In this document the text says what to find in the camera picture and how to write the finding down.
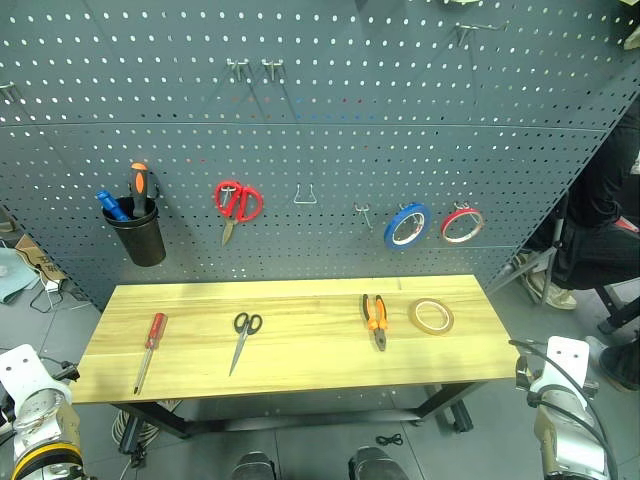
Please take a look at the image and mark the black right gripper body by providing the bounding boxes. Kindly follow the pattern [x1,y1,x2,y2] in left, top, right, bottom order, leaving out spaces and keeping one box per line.
[514,353,544,402]

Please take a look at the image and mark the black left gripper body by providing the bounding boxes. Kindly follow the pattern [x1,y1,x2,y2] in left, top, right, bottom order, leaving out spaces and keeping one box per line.
[41,356,81,390]

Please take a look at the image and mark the grey metal pegboard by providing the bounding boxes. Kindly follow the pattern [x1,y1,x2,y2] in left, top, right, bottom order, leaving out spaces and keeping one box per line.
[0,0,640,297]

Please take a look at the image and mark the black shoe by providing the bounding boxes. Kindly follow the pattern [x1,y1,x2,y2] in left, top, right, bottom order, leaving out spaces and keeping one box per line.
[597,339,640,394]

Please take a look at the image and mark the tan tape roll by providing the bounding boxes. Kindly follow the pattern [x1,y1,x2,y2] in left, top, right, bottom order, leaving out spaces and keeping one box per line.
[409,297,456,336]

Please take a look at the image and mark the teal cloth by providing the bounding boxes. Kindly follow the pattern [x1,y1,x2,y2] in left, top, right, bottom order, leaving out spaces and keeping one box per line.
[0,247,42,306]

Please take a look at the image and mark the brown cardboard box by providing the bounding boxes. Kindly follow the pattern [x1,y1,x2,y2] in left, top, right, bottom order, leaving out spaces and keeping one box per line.
[13,233,69,284]

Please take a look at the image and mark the black stool leg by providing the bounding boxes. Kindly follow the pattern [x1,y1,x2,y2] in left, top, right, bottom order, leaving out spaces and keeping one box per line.
[596,278,640,337]

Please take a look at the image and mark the black plastic cup holder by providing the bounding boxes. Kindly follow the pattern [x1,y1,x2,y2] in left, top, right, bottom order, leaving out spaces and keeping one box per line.
[101,195,167,268]

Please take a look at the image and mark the red tape roll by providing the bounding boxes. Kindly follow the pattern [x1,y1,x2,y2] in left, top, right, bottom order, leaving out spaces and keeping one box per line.
[439,205,485,246]

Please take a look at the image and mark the dark rounded shape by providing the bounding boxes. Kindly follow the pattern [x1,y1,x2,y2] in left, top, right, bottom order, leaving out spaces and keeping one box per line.
[347,445,397,480]
[230,450,278,480]

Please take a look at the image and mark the seated person in black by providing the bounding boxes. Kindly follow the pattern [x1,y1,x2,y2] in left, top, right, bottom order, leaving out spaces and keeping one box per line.
[513,97,640,312]

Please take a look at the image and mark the orange and black screwdriver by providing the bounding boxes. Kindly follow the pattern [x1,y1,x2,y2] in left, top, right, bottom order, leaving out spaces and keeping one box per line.
[130,161,151,219]

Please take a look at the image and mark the blue tape roll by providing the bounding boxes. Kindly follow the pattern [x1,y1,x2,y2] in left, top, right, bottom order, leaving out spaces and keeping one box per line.
[383,201,433,252]

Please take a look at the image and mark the small metal pegboard hook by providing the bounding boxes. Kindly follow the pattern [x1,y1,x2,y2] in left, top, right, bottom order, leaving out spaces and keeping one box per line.
[352,201,376,233]

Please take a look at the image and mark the long metal pegboard hook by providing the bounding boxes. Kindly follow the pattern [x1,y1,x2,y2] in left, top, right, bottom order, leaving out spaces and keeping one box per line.
[455,20,512,47]

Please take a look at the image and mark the double prong metal hook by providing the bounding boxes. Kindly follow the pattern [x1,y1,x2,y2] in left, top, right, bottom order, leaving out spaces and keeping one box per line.
[261,57,286,84]
[225,57,251,84]

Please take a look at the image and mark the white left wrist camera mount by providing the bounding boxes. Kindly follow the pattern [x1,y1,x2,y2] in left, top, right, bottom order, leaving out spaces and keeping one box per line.
[0,343,74,417]

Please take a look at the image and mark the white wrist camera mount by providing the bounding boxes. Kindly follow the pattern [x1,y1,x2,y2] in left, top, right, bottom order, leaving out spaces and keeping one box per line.
[0,343,74,417]
[528,335,599,402]

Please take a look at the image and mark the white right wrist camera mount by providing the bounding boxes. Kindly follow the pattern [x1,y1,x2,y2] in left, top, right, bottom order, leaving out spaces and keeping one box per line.
[528,335,599,402]

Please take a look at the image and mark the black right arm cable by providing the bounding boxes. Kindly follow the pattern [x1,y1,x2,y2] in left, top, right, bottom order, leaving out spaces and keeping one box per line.
[508,338,619,480]

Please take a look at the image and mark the thin floor cable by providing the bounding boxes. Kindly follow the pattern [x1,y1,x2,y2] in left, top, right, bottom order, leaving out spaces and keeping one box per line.
[28,278,102,315]

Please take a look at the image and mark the coiled white rope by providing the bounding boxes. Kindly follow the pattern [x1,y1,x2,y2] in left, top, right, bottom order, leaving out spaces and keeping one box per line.
[110,405,162,455]

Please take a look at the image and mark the red handled screwdriver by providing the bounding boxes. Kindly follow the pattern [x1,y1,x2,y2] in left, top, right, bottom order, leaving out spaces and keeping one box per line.
[132,312,169,397]

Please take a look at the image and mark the orange handled pliers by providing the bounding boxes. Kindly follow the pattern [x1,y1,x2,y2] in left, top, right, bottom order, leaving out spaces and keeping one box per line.
[361,293,391,353]

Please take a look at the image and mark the blue handled tool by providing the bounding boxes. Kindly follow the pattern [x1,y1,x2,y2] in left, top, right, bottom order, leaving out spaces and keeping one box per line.
[96,189,129,223]

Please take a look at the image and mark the black handled scissors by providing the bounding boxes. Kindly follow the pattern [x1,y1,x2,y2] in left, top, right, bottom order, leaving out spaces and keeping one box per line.
[228,312,264,378]

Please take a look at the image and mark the red handled scissors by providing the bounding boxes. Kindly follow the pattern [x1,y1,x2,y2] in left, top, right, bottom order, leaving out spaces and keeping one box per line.
[214,180,265,248]

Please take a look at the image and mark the wire loop pegboard hook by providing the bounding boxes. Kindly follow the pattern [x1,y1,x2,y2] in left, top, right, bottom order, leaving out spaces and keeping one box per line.
[293,183,320,206]

